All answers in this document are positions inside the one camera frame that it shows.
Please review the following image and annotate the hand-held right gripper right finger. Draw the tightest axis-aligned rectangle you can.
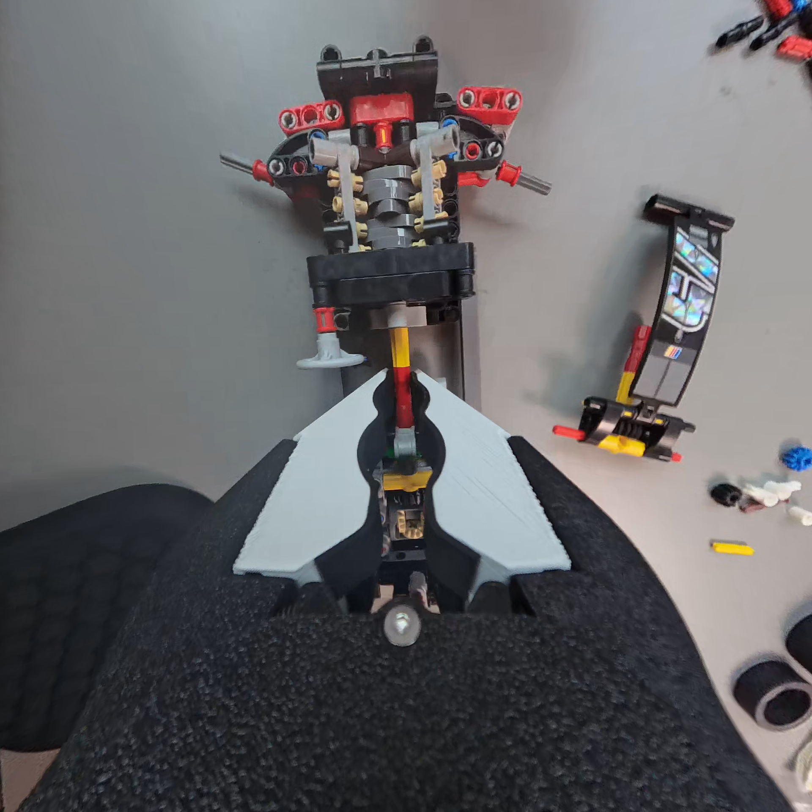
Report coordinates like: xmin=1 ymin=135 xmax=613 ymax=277
xmin=410 ymin=370 xmax=572 ymax=614

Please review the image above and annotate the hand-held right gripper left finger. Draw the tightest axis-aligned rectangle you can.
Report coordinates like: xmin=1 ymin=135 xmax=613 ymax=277
xmin=233 ymin=369 xmax=392 ymax=614

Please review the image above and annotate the toy brick car chassis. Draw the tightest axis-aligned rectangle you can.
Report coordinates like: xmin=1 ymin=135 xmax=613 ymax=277
xmin=219 ymin=35 xmax=553 ymax=613

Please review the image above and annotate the black curved toy roof assembly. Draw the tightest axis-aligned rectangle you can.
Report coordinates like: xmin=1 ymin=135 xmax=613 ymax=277
xmin=552 ymin=193 xmax=737 ymax=464

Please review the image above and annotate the grey desk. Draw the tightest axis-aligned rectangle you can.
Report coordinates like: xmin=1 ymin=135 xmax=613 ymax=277
xmin=0 ymin=0 xmax=812 ymax=812

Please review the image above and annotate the white toy connector piece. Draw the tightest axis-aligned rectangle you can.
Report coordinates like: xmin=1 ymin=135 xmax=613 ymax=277
xmin=741 ymin=480 xmax=803 ymax=508

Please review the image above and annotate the black rubber toy tire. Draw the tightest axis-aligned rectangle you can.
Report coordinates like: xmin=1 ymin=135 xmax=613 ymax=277
xmin=785 ymin=612 xmax=812 ymax=673
xmin=734 ymin=660 xmax=812 ymax=732

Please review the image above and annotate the pile of small connector pins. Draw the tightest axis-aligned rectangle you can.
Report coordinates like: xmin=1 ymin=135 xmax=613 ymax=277
xmin=716 ymin=0 xmax=812 ymax=62

